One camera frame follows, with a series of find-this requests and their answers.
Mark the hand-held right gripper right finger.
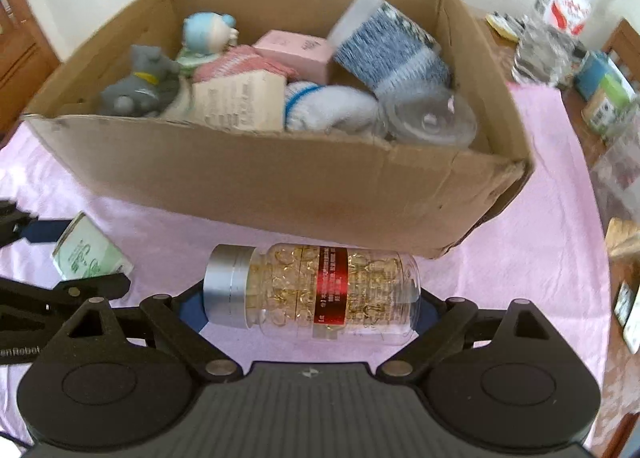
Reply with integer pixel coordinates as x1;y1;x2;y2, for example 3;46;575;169
375;288;566;384

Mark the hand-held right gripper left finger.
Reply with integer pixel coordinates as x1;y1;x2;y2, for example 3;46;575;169
60;288;241;384

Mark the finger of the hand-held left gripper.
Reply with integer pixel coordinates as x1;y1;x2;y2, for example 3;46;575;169
0;200;76;245
0;274;132;334

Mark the green tissue packet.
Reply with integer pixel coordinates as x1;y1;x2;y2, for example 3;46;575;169
52;211;134;281

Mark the brown cardboard box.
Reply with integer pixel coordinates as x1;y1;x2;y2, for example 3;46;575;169
22;0;535;260

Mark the grey toy figure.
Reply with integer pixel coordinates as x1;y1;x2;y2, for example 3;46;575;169
97;44;183;118

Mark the clear glass cup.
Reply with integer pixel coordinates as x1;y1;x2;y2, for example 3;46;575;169
375;88;478;149

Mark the white carton box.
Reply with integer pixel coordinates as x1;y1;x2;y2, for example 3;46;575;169
191;70;288;133

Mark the green and white box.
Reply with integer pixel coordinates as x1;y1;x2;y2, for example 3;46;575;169
176;49;211;76

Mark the white blue-striped sock roll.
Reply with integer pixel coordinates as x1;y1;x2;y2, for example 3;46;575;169
284;81;378;134

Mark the pink knitted cloth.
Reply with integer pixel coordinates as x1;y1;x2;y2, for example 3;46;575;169
192;44;298;84

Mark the blue and white toy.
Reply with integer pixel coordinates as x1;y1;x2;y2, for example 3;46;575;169
176;12;240;64

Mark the blue grey knitted sock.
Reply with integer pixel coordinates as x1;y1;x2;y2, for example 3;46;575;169
332;8;453;99

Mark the pink carton box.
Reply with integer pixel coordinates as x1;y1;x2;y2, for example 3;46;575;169
252;29;335;84

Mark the pill blister pack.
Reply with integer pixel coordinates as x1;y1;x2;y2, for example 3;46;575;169
614;282;640;355

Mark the gold snack packet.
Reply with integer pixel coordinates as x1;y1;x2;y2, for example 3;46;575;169
605;218;640;259

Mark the green-lid bottle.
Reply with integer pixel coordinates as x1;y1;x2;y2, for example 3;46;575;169
582;73;638;136

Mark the teal box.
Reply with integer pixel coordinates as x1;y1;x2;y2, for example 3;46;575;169
574;50;621;101

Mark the yellow notepad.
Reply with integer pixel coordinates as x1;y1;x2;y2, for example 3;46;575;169
486;12;522;43

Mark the clear water bottle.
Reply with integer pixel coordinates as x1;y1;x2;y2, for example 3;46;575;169
511;0;593;86

